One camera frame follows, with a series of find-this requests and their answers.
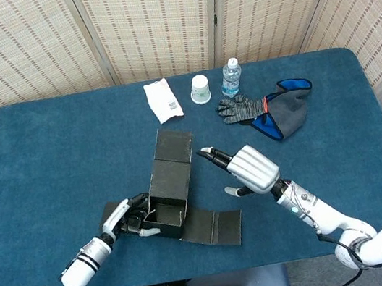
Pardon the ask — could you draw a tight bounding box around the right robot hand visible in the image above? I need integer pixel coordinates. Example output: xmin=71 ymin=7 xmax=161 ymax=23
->
xmin=195 ymin=135 xmax=284 ymax=206

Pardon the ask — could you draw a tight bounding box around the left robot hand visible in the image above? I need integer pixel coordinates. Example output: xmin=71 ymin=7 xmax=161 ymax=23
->
xmin=95 ymin=190 xmax=163 ymax=245

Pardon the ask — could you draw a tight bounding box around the black paper box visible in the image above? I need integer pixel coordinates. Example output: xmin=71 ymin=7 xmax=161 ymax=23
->
xmin=82 ymin=117 xmax=248 ymax=269

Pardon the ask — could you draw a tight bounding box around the grey striped knit glove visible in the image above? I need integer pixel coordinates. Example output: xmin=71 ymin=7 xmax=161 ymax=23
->
xmin=213 ymin=91 xmax=271 ymax=127

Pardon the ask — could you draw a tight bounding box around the grey blue-lined beanie hat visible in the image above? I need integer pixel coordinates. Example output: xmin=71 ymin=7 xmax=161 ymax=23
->
xmin=234 ymin=75 xmax=322 ymax=148

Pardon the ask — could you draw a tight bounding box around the clear water bottle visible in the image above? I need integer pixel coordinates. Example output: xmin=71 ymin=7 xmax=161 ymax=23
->
xmin=216 ymin=56 xmax=245 ymax=99

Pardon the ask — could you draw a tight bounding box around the white paper cup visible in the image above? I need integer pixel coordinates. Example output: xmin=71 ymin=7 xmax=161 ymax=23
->
xmin=187 ymin=72 xmax=213 ymax=107

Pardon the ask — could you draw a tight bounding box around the white plastic packet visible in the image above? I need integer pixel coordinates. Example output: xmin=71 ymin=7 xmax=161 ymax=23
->
xmin=142 ymin=75 xmax=187 ymax=127

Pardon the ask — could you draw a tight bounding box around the woven bamboo folding screen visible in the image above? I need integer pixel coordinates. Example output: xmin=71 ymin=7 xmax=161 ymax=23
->
xmin=0 ymin=0 xmax=382 ymax=158

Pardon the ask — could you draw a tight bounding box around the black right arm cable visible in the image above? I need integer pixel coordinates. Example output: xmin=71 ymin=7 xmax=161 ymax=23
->
xmin=314 ymin=217 xmax=370 ymax=286

